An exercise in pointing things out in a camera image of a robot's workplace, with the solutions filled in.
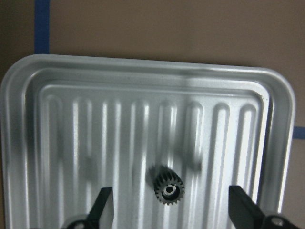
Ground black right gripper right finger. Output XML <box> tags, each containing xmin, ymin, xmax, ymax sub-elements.
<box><xmin>228</xmin><ymin>185</ymin><xmax>298</xmax><ymax>229</ymax></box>

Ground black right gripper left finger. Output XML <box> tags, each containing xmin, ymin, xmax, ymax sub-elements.
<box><xmin>62</xmin><ymin>187</ymin><xmax>114</xmax><ymax>229</ymax></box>

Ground silver metal tray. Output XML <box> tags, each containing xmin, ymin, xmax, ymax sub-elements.
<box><xmin>0</xmin><ymin>54</ymin><xmax>295</xmax><ymax>229</ymax></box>

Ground black bearing gear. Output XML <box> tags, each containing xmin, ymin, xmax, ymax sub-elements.
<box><xmin>148</xmin><ymin>165</ymin><xmax>185</xmax><ymax>205</ymax></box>

